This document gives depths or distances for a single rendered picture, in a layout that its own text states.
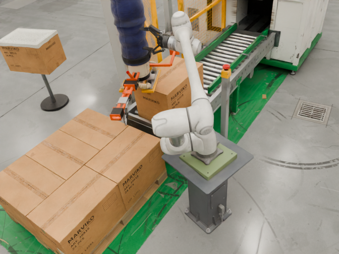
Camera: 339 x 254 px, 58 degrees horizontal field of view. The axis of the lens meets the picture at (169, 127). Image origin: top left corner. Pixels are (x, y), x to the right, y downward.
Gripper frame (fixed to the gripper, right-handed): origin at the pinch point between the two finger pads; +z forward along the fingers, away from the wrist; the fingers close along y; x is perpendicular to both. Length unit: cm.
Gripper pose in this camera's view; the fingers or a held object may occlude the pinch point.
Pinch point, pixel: (143, 38)
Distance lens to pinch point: 212.2
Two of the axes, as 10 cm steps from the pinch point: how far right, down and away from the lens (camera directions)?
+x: 4.8, -6.1, 6.3
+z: -8.7, -2.6, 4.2
